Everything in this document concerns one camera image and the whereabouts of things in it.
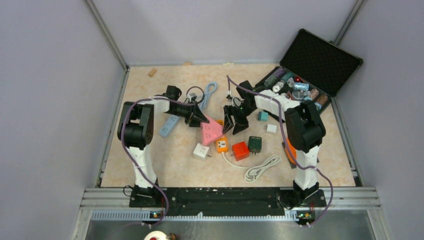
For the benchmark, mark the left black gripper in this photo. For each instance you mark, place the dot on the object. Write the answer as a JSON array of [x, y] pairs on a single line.
[[195, 111]]

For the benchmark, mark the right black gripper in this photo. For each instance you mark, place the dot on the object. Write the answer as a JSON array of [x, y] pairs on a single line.
[[240, 125]]

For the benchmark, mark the pink triangular power strip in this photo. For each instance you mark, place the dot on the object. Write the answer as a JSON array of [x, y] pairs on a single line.
[[210, 132]]

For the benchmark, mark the orange power strip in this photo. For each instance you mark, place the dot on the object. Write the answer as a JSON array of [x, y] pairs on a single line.
[[221, 145]]

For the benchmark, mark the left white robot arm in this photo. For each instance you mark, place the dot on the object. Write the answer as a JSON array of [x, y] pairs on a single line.
[[136, 130]]

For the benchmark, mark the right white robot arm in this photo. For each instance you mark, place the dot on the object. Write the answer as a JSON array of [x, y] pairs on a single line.
[[301, 127]]

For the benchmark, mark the teal plug adapter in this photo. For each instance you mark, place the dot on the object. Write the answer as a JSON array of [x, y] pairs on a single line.
[[262, 116]]

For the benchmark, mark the white plug adapter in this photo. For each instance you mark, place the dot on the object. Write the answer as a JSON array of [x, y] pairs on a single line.
[[271, 129]]

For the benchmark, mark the red cube socket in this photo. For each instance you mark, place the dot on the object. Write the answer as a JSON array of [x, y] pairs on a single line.
[[240, 151]]

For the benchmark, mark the green cube socket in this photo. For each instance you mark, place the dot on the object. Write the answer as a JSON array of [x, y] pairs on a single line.
[[254, 144]]

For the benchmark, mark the white cube socket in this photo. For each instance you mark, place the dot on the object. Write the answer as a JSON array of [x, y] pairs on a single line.
[[201, 152]]

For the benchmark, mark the small wooden block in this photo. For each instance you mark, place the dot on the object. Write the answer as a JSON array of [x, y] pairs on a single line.
[[152, 72]]

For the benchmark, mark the grey mat under toy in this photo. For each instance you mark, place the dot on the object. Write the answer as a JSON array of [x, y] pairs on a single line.
[[287, 155]]

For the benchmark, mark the black open case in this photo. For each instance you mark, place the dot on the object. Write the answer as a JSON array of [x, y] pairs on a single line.
[[317, 62]]

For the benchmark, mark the red white emergency button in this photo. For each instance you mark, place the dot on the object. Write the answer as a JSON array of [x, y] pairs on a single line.
[[157, 235]]

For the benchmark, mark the blue power strip with cable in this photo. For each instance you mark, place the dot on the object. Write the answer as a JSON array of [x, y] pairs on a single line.
[[196, 99]]

